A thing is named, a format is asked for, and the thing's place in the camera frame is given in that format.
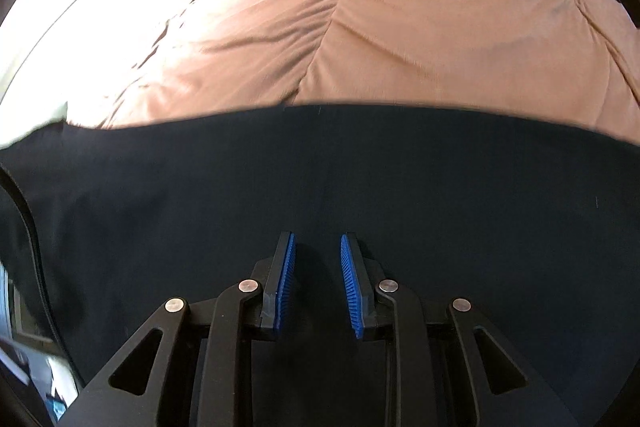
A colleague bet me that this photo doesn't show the black pants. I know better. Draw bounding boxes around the black pants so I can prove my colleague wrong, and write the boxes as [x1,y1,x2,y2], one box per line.
[0,102,640,427]

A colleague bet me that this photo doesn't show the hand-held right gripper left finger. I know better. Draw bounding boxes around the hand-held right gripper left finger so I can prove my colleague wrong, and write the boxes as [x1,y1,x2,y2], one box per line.
[75,231,297,427]

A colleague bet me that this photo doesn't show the orange blanket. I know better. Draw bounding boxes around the orange blanket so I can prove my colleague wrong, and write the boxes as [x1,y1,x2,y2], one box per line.
[65,0,640,130]

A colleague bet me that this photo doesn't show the white bed sheet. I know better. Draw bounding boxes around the white bed sheet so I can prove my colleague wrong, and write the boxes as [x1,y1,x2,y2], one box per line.
[0,0,226,148]

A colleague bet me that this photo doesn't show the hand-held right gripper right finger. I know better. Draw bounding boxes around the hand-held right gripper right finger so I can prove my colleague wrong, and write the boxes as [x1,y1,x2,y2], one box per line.
[340,232,566,427]

